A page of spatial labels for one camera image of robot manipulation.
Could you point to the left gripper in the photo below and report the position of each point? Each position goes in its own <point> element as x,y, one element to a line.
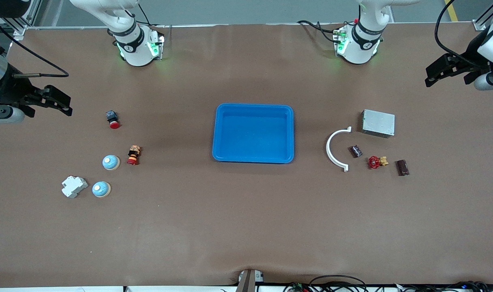
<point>470,57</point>

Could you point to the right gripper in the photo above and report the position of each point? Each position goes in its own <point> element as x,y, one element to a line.
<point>10,90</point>

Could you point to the blue dome bell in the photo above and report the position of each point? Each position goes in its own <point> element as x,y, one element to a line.
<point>110,162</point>
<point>101,189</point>

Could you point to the long dark brown capacitor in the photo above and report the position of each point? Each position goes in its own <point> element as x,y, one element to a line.
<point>402,167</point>

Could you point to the short black electrolytic capacitor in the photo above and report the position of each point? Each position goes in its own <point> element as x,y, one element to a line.
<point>355,151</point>

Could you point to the blue plastic tray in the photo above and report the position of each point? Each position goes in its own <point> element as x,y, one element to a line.
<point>252,134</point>

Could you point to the red button black base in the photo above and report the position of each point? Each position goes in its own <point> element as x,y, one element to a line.
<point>113,119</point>

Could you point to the white circuit breaker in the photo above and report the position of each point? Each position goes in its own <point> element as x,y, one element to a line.
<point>73,186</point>

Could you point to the silver metal power supply box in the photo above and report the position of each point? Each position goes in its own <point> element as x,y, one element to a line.
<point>378,123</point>

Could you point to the red button orange yellow body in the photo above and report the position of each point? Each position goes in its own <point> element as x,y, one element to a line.
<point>133,155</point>

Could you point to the green lit base connector box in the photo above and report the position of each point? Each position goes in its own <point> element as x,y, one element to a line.
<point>340,40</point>
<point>156,46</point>

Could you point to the brass valve red handwheel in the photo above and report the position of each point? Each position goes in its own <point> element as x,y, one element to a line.
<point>376,162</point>

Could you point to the brown table cover mat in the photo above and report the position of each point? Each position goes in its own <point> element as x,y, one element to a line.
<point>246,223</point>

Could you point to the metal table edge clamp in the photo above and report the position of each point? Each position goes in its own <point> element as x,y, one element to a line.
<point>248,280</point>

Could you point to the aluminium frame profile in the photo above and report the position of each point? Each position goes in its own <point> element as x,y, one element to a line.
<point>479,25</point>
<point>19,29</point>

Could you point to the white half-round pipe bracket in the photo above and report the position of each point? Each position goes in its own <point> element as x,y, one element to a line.
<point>328,148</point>

